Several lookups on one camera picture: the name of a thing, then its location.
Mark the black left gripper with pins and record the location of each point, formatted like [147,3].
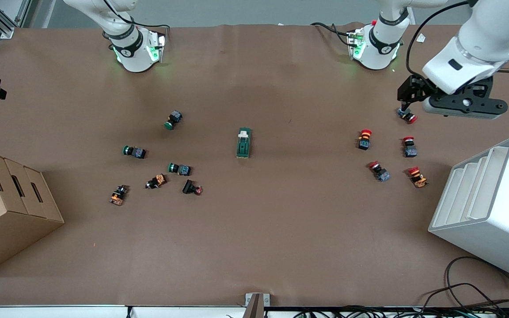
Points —
[415,89]

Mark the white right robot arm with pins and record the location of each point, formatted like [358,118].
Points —
[133,48]

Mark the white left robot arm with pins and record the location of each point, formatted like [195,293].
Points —
[480,39]

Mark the red mushroom button grey block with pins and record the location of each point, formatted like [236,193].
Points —
[412,118]
[410,151]
[382,174]

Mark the red mushroom button black block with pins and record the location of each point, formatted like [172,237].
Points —
[364,142]

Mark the small white paper scrap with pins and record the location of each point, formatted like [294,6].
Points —
[420,38]

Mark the red mushroom button orange block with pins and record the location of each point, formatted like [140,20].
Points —
[419,179]

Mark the brown cardboard box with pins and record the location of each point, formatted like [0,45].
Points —
[7,221]

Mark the white foam stepped box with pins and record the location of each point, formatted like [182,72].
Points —
[497,229]

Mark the brown paper table cover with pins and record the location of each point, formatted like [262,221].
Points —
[281,229]

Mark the green push button switch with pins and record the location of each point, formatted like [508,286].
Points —
[175,118]
[137,153]
[184,169]

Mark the black orange selector switch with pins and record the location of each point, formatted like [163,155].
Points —
[117,196]
[159,179]

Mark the black switch with red lens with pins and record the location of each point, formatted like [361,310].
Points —
[189,187]

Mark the white table edge rail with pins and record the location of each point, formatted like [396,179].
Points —
[60,312]

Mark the grey metal bracket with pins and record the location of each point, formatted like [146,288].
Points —
[256,304]

